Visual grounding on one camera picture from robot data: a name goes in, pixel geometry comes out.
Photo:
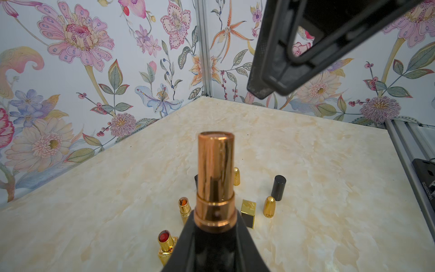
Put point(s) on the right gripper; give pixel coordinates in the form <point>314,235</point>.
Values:
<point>300,39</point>

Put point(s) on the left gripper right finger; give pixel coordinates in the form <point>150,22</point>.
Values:
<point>247,257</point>

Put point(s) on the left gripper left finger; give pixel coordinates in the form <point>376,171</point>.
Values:
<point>183,256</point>

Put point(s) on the square gold lipstick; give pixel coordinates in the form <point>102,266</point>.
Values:
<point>167,243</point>

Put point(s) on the gold bullet lipstick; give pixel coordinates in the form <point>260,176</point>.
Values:
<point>185,209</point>

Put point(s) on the square gold lipstick cap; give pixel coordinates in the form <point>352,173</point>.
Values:
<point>248,213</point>

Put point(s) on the black lipstick front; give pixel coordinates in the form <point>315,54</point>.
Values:
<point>215,214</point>

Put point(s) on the gold bullet lipstick cap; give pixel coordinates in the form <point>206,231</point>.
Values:
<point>237,177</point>

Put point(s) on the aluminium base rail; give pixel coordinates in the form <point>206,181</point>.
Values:
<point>415,145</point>

